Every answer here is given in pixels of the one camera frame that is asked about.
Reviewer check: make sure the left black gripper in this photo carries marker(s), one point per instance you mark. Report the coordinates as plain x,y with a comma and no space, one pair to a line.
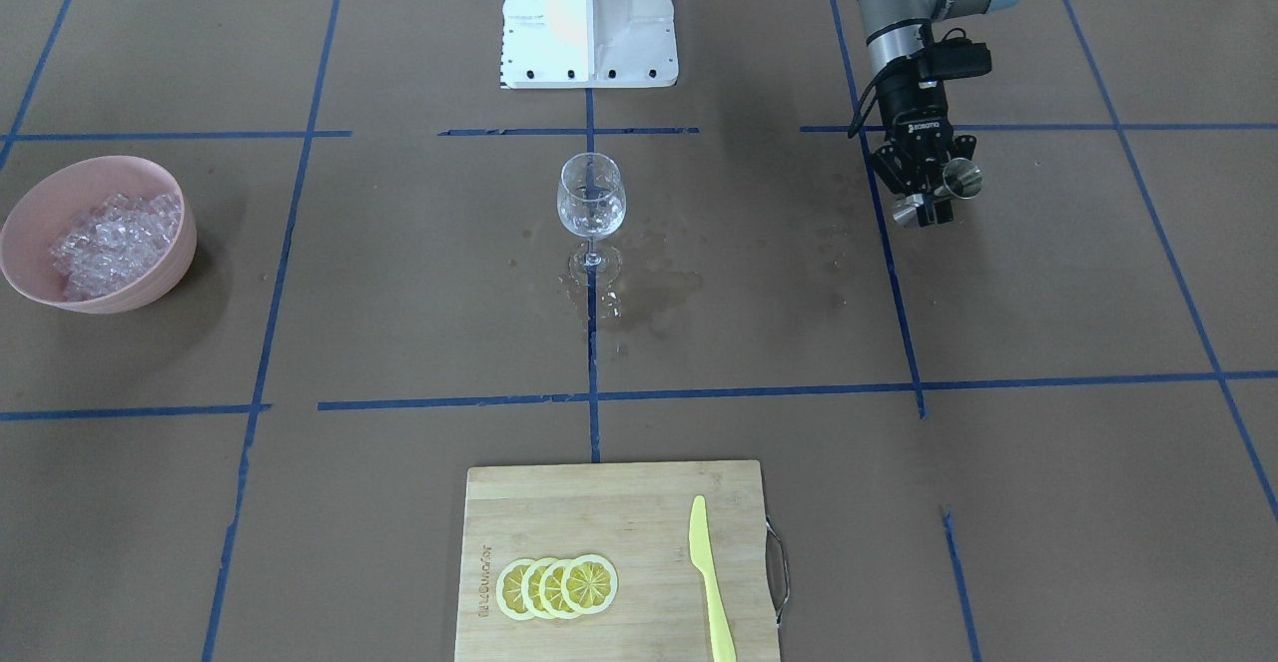
916,103

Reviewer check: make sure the steel jigger measuring cup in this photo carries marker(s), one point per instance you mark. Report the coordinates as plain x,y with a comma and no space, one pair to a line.
962,180

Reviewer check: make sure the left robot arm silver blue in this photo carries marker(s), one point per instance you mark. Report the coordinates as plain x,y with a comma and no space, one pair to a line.
897,28

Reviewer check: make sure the clear wine glass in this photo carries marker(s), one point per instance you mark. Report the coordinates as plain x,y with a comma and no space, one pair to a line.
592,204

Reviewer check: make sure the pile of clear ice cubes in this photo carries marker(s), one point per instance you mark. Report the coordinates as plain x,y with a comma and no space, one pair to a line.
111,246

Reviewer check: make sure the bamboo cutting board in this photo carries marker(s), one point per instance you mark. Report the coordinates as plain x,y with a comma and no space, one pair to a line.
640,561

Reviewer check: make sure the yellow plastic knife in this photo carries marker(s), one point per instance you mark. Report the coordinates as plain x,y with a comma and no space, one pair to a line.
701,556

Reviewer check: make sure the lemon slice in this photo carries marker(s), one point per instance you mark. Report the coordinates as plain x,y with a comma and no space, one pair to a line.
530,586
510,596
592,584
550,596

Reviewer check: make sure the pink bowl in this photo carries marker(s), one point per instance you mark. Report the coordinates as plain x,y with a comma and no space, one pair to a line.
43,214

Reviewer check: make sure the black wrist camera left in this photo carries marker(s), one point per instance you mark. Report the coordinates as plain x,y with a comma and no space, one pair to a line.
950,59

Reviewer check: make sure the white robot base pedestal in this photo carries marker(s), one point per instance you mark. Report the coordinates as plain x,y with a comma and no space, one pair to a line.
596,44

